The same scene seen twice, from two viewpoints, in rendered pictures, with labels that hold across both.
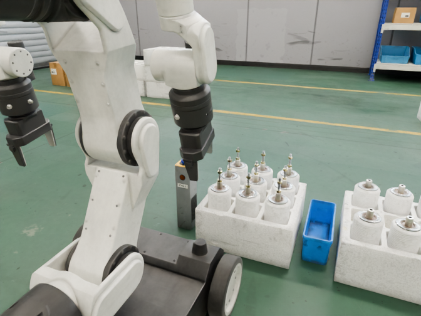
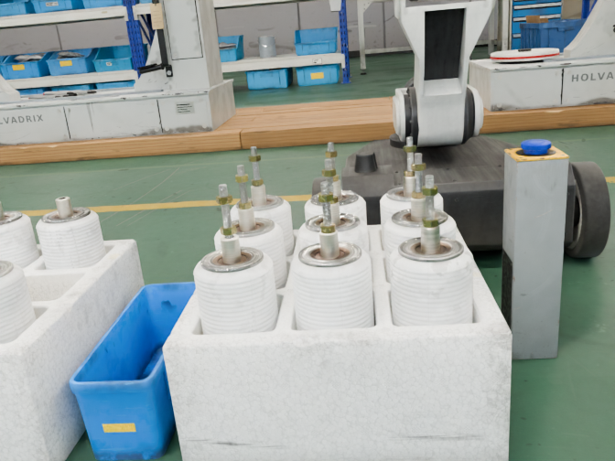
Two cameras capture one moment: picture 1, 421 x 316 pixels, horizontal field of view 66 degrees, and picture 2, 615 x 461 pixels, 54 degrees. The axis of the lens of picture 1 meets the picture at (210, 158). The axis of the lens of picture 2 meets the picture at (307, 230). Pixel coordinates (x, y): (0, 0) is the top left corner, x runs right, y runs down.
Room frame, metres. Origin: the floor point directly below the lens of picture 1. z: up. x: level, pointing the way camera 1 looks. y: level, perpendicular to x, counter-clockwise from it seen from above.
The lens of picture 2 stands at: (1.96, -0.45, 0.51)
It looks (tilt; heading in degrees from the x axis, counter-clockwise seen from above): 19 degrees down; 163
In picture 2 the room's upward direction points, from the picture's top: 5 degrees counter-clockwise
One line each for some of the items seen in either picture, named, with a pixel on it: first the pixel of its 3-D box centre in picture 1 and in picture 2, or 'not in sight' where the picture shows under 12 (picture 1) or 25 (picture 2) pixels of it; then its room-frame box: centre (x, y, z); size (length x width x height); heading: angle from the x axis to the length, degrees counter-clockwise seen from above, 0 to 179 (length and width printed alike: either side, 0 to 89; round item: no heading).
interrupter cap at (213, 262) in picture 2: (288, 173); (231, 260); (1.28, -0.34, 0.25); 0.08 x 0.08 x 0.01
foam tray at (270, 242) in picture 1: (253, 212); (339, 327); (1.22, -0.19, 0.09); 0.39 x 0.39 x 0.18; 68
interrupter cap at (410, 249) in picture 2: (237, 165); (430, 249); (1.37, -0.13, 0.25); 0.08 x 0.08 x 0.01
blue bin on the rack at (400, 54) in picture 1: (393, 54); not in sight; (5.06, -2.74, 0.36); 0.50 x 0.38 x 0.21; 158
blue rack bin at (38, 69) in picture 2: not in sight; (31, 65); (-4.40, -1.08, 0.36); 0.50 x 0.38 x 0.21; 157
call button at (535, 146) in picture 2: not in sight; (535, 148); (1.26, 0.11, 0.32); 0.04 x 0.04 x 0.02
